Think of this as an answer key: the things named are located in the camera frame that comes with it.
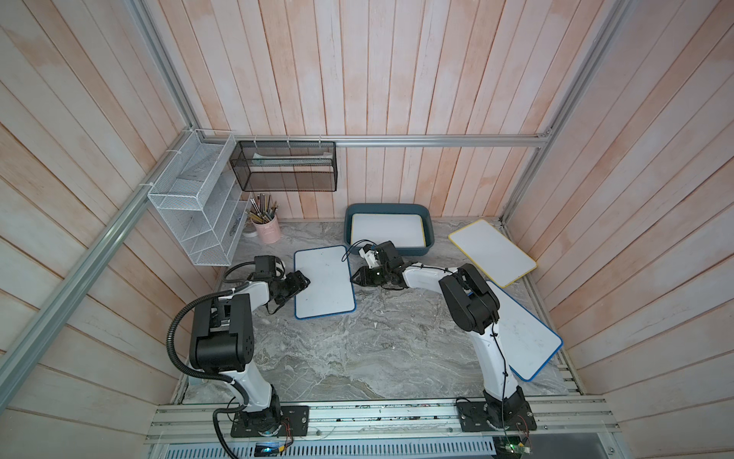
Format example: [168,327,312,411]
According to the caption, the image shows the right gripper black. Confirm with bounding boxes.
[348,267,391,287]

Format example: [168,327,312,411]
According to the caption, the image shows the blue whiteboard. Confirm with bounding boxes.
[294,245,357,321]
[487,280,563,382]

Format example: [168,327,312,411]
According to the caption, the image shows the yellow whiteboard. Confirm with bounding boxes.
[448,219,537,288]
[347,213,428,248]

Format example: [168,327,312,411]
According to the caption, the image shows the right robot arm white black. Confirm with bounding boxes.
[351,239,529,430]

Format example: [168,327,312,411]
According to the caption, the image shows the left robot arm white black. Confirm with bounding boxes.
[189,256,311,436]

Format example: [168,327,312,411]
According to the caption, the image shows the teal plastic storage box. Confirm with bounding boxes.
[343,203,435,256]

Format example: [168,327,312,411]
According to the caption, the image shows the pink pencil cup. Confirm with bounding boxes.
[248,193,282,245]

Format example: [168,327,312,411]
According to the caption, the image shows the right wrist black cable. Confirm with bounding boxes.
[340,239,377,262]

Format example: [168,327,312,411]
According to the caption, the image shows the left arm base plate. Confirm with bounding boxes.
[231,405,310,438]

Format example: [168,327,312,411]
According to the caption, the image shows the black mesh wall basket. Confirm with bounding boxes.
[229,140,338,193]

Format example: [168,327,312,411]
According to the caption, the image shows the white wire mesh shelf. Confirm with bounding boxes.
[148,129,248,267]

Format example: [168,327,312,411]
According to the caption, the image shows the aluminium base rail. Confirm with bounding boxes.
[145,396,621,445]

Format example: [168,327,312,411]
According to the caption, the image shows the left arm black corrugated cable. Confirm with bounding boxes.
[165,260,256,459]

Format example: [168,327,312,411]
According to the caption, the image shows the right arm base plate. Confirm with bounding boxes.
[455,398,537,432]

